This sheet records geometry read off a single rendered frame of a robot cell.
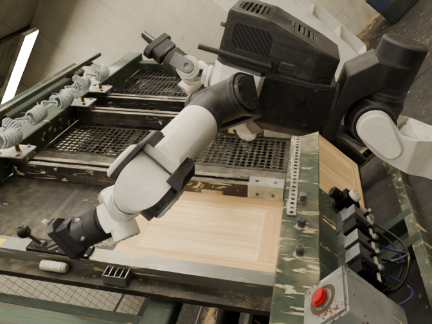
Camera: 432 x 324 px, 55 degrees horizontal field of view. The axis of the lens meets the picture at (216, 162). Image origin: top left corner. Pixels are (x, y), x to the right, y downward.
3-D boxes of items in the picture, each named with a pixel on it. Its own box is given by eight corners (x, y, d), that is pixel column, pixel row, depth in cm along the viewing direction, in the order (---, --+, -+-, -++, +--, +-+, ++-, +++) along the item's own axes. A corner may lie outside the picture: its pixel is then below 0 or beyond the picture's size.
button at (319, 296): (332, 304, 78) (324, 297, 78) (317, 314, 80) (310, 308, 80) (332, 288, 82) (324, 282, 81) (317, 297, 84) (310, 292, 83)
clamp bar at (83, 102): (290, 140, 189) (294, 90, 178) (56, 123, 212) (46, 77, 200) (291, 131, 198) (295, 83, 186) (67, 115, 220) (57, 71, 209)
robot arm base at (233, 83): (274, 110, 97) (256, 64, 95) (249, 126, 87) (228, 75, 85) (225, 128, 106) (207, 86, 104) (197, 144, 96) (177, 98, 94)
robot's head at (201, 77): (213, 69, 121) (185, 60, 121) (211, 61, 111) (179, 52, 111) (207, 90, 121) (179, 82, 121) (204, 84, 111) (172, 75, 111)
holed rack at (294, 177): (296, 216, 132) (296, 215, 132) (286, 215, 133) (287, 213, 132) (306, 66, 272) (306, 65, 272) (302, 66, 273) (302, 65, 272)
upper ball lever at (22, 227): (46, 252, 122) (23, 236, 111) (35, 251, 123) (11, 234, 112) (51, 240, 124) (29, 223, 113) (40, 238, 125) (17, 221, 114)
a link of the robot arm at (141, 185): (132, 236, 89) (148, 225, 71) (96, 204, 88) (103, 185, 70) (163, 200, 93) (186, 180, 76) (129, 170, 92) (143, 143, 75)
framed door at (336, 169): (369, 263, 191) (373, 260, 190) (278, 194, 183) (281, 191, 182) (355, 166, 267) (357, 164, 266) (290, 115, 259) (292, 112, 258)
